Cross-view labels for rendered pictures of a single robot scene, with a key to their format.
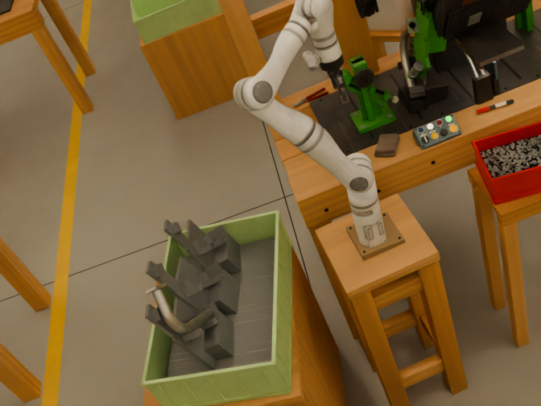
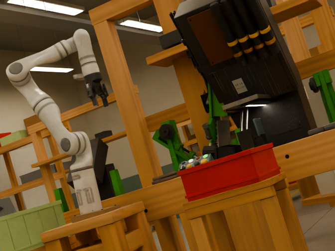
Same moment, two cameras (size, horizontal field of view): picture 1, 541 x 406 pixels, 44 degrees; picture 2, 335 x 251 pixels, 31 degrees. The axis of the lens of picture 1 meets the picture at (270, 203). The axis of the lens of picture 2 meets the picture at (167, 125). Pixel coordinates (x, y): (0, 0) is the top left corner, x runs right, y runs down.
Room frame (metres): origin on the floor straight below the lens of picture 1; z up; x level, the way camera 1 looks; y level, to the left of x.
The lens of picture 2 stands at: (-0.68, -1.44, 0.90)
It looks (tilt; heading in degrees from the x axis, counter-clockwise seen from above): 5 degrees up; 19
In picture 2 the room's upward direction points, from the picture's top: 17 degrees counter-clockwise
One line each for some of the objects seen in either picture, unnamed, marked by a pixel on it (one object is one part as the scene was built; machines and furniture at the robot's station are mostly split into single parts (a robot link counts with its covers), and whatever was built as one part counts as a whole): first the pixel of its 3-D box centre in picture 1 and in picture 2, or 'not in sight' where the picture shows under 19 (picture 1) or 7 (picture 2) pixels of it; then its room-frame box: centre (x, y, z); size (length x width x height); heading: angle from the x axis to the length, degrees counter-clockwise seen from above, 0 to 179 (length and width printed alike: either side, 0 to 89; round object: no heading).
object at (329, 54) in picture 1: (320, 49); (86, 69); (1.73, -0.32, 1.47); 0.11 x 0.09 x 0.06; 87
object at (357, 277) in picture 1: (374, 244); (94, 221); (1.52, -0.26, 0.83); 0.32 x 0.32 x 0.04; 0
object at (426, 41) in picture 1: (430, 31); (220, 102); (2.04, -0.78, 1.17); 0.13 x 0.12 x 0.20; 86
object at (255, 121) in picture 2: (490, 72); (261, 134); (1.93, -0.94, 0.97); 0.10 x 0.02 x 0.14; 176
